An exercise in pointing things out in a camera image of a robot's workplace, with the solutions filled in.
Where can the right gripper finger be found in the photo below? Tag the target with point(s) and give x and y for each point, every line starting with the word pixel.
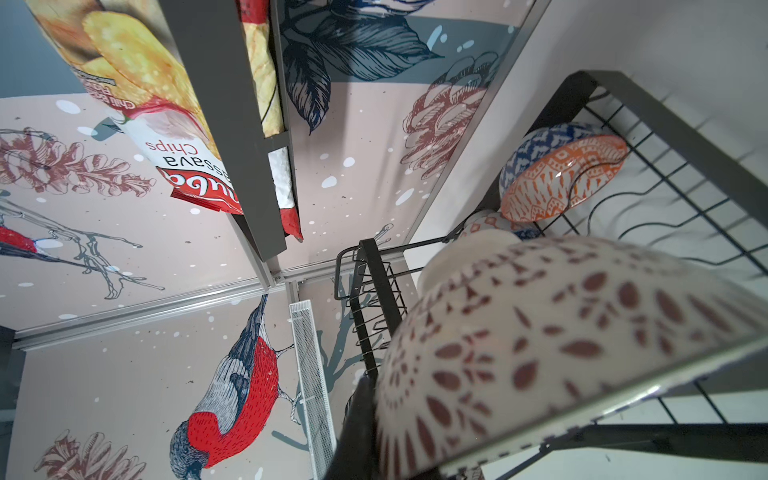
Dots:
pixel 355 456

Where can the white lattice patterned bowl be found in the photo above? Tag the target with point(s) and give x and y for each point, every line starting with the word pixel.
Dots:
pixel 533 340

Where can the white mesh wall shelf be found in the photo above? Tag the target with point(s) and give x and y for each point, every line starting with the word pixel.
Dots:
pixel 318 422

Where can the red patterned bowl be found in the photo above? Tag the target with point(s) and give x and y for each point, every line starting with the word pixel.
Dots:
pixel 556 168

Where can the red cassava chips bag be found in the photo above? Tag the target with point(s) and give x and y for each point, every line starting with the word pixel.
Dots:
pixel 125 56

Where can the black wire dish rack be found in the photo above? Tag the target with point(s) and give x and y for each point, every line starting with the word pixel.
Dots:
pixel 686 190

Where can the aluminium back crossbar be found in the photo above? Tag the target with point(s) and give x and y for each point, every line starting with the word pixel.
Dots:
pixel 165 308

